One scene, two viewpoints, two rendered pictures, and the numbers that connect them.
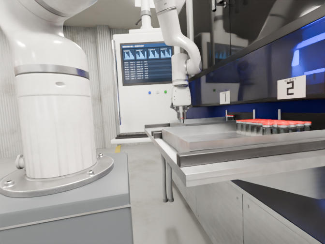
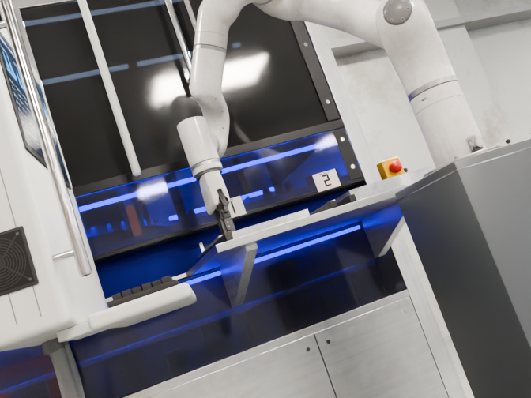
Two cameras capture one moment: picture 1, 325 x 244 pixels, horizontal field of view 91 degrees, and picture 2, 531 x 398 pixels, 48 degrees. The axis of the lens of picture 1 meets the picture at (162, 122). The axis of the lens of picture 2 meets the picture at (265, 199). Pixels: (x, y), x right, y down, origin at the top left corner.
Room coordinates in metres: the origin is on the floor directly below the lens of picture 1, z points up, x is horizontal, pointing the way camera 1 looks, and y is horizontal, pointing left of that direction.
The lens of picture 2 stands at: (0.97, 1.49, 0.72)
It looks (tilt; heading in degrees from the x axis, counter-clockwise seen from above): 9 degrees up; 262
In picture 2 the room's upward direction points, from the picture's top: 19 degrees counter-clockwise
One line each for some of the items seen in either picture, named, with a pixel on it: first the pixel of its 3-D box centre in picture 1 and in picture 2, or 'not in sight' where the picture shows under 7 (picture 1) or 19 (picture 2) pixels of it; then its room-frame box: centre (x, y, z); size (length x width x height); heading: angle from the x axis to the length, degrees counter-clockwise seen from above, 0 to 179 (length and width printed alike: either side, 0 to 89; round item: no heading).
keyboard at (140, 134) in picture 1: (147, 133); (152, 294); (1.09, 0.11, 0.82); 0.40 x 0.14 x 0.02; 90
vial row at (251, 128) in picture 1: (258, 129); not in sight; (0.46, -0.27, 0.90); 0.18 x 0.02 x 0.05; 11
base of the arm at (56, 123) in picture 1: (61, 127); (449, 129); (0.32, 0.20, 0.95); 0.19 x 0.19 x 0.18
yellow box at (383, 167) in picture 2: not in sight; (389, 170); (0.25, -0.46, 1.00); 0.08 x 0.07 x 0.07; 101
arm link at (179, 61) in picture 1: (180, 68); (198, 142); (0.86, -0.11, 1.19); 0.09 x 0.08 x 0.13; 60
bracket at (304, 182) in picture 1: (263, 180); (396, 227); (0.37, -0.24, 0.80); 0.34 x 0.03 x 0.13; 101
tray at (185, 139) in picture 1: (230, 134); (366, 199); (0.44, -0.19, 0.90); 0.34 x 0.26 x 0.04; 101
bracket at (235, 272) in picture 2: not in sight; (243, 278); (0.86, -0.14, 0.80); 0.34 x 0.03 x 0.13; 101
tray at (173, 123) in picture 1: (209, 123); (250, 240); (0.80, -0.23, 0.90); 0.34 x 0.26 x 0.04; 101
